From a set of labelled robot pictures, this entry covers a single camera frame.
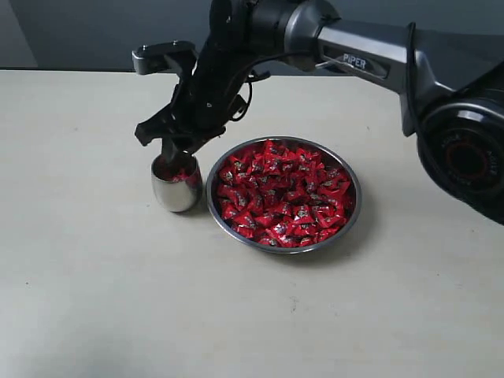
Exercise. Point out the round steel bowl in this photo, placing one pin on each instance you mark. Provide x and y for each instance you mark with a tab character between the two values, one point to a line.
328	156

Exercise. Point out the red candies inside cup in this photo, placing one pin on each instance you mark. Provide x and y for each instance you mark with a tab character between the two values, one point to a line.
174	171

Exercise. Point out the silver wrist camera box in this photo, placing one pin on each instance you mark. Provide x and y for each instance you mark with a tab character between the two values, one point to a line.
177	56

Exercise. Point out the pile of red wrapped candies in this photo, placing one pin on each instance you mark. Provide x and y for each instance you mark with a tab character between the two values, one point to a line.
283	196

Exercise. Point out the small stainless steel cup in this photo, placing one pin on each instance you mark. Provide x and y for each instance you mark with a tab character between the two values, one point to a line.
178	197

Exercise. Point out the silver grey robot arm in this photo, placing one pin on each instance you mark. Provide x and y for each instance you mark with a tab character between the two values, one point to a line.
450	86

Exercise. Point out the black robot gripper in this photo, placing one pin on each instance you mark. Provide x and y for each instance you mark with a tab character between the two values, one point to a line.
242	34

